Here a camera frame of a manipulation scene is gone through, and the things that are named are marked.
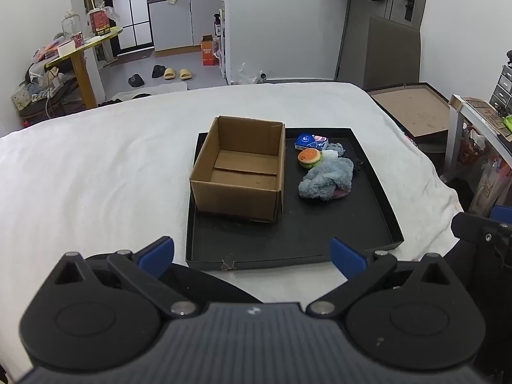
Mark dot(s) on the grey upright board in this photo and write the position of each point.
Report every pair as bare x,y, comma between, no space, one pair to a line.
380,54

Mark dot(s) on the grey drawer organizer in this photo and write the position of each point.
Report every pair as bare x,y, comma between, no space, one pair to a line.
503,88

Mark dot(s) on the brown board in black frame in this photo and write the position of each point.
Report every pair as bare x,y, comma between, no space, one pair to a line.
412,108

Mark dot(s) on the pile of colourful packets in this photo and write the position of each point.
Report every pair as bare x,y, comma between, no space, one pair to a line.
46,50

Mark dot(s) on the glass panel door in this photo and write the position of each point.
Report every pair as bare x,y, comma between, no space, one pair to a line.
132,12

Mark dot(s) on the yellow round table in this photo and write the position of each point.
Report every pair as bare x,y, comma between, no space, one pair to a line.
82,74

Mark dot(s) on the orange cardboard box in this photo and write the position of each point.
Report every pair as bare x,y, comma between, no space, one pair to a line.
208,52

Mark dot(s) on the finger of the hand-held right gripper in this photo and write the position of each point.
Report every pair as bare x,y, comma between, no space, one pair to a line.
502,214
470,227

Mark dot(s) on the white side table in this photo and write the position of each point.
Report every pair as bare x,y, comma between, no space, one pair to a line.
460,120

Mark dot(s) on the black shallow tray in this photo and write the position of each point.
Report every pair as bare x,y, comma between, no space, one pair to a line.
320,232

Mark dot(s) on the dark spray bottle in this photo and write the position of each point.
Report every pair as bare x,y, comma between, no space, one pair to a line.
218,26

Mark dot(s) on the brown cardboard box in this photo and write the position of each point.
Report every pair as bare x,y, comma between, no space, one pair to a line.
240,176

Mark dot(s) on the red carton box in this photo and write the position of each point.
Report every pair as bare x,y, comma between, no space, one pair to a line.
99,22

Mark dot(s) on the fluffy light blue cloth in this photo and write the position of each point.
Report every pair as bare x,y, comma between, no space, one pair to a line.
326,178

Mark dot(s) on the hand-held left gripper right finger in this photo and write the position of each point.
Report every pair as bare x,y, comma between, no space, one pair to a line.
347,256

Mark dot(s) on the red can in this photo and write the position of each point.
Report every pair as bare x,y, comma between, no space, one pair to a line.
77,40

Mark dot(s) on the white kitchen cabinet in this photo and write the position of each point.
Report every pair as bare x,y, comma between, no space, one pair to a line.
184,20

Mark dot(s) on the white soft wad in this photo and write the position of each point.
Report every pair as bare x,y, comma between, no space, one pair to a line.
330,154

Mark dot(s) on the small grey-blue cloth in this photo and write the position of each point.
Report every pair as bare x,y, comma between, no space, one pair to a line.
338,148

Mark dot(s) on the white flat box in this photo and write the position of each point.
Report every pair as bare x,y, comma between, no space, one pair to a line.
66,48

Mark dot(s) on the white narrow shelf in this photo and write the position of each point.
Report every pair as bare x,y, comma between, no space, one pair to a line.
223,48

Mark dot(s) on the black slipper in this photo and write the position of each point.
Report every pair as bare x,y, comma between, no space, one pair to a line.
136,80
158,71

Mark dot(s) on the burger squishy toy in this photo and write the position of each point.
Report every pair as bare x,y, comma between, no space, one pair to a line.
308,157

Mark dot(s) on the cluttered chair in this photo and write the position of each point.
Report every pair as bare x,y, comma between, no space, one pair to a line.
44,92

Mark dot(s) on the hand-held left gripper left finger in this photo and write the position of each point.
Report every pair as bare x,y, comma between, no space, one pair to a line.
156,256

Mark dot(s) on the brown door mat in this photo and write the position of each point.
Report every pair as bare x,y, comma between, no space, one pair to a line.
134,56

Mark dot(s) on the glass jar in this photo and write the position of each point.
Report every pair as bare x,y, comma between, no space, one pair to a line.
71,24

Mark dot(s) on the blue tissue packet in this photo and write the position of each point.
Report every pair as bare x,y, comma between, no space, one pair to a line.
310,142

